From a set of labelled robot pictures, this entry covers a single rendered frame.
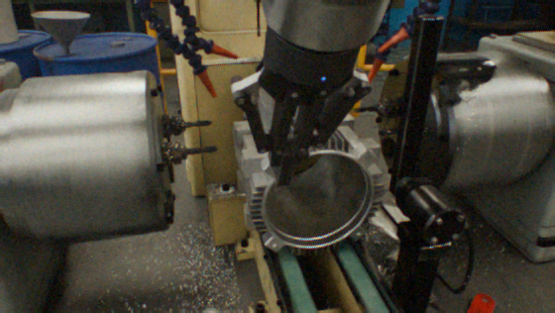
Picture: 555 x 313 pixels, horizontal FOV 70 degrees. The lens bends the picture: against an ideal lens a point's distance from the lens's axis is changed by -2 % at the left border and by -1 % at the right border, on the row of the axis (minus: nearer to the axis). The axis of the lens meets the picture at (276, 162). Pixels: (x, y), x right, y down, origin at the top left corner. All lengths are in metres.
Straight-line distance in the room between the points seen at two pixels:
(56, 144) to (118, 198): 0.10
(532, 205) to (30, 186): 0.81
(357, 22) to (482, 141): 0.44
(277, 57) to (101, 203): 0.33
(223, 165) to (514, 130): 0.50
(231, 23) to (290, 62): 0.53
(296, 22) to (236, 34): 0.56
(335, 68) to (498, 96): 0.43
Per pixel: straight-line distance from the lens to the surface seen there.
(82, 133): 0.55
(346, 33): 0.27
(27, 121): 0.58
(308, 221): 0.64
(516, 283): 0.85
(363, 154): 0.53
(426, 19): 0.53
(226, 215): 0.77
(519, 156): 0.74
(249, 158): 0.53
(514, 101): 0.72
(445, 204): 0.54
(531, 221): 0.88
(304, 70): 0.30
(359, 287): 0.58
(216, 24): 0.83
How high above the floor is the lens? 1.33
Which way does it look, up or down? 29 degrees down
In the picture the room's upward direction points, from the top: straight up
